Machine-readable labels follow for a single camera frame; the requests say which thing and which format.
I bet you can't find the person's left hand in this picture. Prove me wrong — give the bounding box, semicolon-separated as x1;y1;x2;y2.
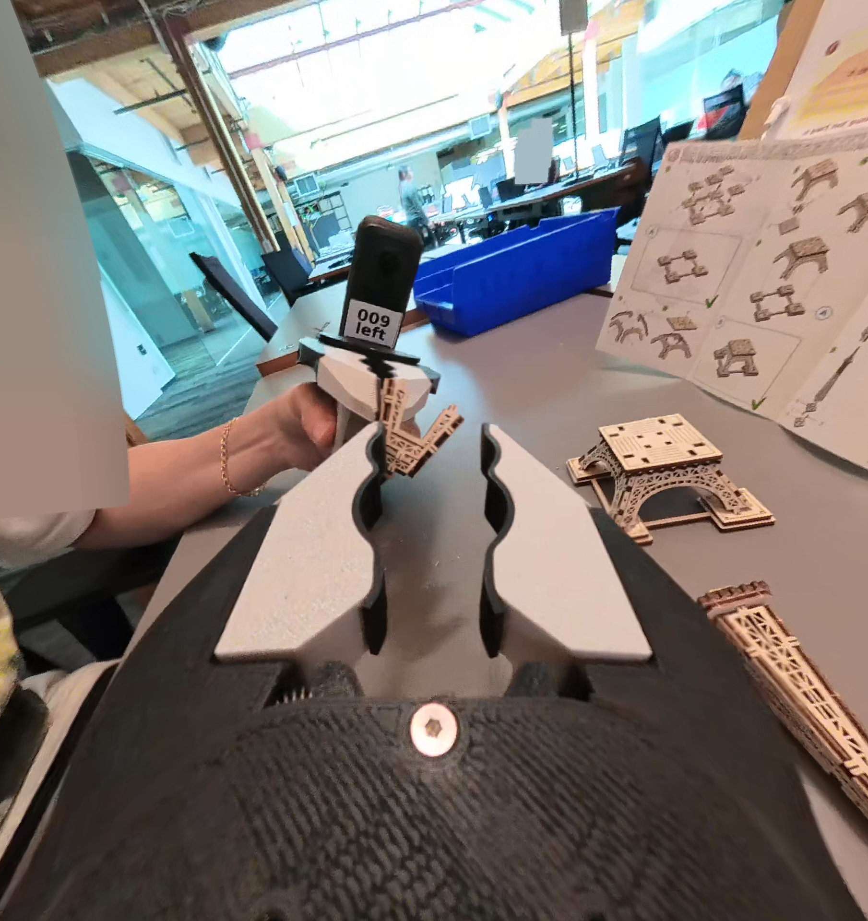
261;383;340;472

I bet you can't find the row of office desks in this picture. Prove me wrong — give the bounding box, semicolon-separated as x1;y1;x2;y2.
434;122;665;246

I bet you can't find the brown cardboard board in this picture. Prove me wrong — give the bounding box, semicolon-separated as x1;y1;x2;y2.
736;0;827;141

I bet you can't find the blue plastic bin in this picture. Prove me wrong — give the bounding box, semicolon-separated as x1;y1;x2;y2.
412;207;619;338

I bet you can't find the wooden tower arched base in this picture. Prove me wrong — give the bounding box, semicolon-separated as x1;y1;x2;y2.
566;413;776;546

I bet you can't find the white printed t-shirt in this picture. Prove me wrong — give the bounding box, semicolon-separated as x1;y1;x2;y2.
0;507;121;875

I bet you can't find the white assembly instruction sheet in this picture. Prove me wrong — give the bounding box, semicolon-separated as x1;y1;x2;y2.
595;137;868;483

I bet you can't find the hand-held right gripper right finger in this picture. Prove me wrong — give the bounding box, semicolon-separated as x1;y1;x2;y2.
479;422;655;663

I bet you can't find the black speaker on pole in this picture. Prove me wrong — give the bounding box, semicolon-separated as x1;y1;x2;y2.
559;0;587;217

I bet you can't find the wooden tower spire section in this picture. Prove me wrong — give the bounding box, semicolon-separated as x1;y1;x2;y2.
696;580;868;832

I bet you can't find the gold chain bracelet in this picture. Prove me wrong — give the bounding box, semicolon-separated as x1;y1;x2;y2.
220;416;265;499

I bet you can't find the printed sheet with yellow pictures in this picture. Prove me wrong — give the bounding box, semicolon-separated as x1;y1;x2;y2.
775;0;868;141

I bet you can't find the person's left forearm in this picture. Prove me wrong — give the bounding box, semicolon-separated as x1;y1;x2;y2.
81;410;265;551

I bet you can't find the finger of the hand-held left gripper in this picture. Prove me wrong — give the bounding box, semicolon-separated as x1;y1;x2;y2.
319;351;386;423
385;362;436;416

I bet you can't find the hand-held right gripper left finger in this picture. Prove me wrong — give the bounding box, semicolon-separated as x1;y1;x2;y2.
214;421;390;661

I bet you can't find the black chair back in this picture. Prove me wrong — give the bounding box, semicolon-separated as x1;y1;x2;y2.
189;252;280;342

